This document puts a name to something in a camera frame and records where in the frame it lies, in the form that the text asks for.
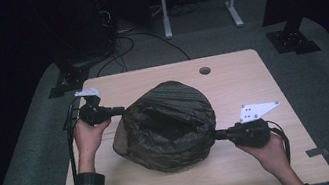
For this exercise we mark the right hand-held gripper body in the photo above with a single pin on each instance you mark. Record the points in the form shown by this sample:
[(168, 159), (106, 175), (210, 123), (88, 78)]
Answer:
[(250, 134)]

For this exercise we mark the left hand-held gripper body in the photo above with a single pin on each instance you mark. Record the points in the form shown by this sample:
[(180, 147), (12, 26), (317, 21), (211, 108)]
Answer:
[(95, 115)]

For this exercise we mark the black plastic garbage bag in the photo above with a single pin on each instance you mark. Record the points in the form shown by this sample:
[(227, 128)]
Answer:
[(172, 128)]

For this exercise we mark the person's left hand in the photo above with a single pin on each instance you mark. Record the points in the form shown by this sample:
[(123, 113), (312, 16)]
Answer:
[(87, 139)]

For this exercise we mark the person's right hand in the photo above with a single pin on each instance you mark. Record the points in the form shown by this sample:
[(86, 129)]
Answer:
[(272, 155)]

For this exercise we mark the black stand base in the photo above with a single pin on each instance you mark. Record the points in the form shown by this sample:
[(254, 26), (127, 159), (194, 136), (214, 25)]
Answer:
[(70, 79), (292, 40)]

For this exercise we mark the grey tape strip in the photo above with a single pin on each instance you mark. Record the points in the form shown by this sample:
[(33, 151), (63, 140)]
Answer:
[(317, 151)]

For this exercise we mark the dark equipment cabinet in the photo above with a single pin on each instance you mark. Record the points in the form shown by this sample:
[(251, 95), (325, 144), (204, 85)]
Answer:
[(79, 22)]

